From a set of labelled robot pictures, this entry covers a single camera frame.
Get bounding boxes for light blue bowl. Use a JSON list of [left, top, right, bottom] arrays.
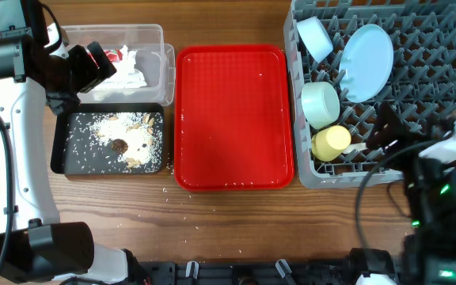
[[297, 17, 333, 63]]

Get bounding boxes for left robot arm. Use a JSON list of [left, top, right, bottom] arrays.
[[0, 0, 151, 284]]

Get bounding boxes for red serving tray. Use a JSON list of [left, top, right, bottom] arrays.
[[173, 44, 295, 192]]

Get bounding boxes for light blue plate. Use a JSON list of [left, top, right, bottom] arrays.
[[339, 24, 393, 103]]

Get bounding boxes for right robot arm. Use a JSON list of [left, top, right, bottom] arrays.
[[344, 102, 456, 284]]

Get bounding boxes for black waste tray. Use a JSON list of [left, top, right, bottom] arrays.
[[51, 103, 165, 175]]

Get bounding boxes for red snack wrapper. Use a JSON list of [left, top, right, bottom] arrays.
[[104, 49, 123, 63]]

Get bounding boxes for green bowl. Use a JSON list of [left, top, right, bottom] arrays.
[[301, 82, 340, 130]]

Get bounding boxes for rice and food scraps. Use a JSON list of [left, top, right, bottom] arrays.
[[63, 112, 164, 175]]

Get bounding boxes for white napkin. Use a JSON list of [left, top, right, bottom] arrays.
[[96, 45, 147, 89]]

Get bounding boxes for clear plastic waste bin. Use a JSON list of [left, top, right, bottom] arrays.
[[63, 24, 175, 106]]

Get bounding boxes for yellow cup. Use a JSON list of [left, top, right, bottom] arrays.
[[312, 125, 352, 162]]

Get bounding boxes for grey dishwasher rack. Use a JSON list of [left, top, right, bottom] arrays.
[[283, 0, 456, 189]]

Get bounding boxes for white plastic spoon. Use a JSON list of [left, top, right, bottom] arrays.
[[342, 142, 367, 154]]

